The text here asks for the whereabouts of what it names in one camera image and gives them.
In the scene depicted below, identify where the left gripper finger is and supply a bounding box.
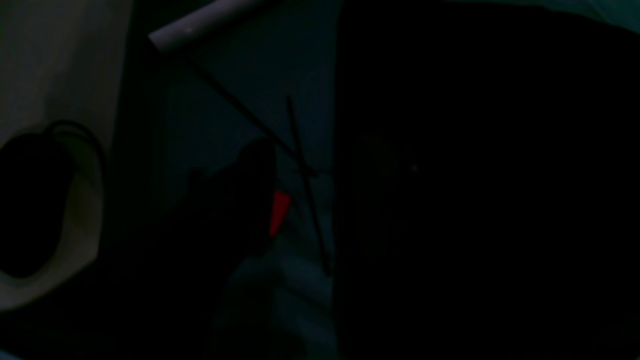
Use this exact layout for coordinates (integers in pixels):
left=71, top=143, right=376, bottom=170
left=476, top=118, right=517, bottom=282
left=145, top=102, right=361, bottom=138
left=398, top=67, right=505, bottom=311
left=1, top=137, right=276, bottom=360

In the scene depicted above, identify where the red cube block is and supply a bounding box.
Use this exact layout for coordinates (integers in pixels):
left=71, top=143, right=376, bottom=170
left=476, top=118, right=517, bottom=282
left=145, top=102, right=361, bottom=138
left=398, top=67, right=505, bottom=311
left=269, top=190, right=292, bottom=238

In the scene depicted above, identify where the black computer mouse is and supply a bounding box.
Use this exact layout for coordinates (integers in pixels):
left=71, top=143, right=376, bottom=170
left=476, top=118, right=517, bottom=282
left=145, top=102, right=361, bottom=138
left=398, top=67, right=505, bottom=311
left=0, top=133, right=74, bottom=279

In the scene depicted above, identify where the long black stick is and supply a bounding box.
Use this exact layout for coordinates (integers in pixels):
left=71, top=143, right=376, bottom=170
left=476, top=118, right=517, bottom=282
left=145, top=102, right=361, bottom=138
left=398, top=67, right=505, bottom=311
left=285, top=95, right=333, bottom=277

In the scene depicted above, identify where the teal table cloth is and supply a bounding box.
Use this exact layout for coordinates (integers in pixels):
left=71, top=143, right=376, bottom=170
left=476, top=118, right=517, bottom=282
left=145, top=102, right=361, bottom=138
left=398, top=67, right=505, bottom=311
left=100, top=0, right=640, bottom=360

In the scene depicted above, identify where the black and white marker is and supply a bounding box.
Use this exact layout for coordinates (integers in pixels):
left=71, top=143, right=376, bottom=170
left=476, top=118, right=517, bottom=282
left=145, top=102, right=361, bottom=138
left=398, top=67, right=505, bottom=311
left=147, top=0, right=268, bottom=54

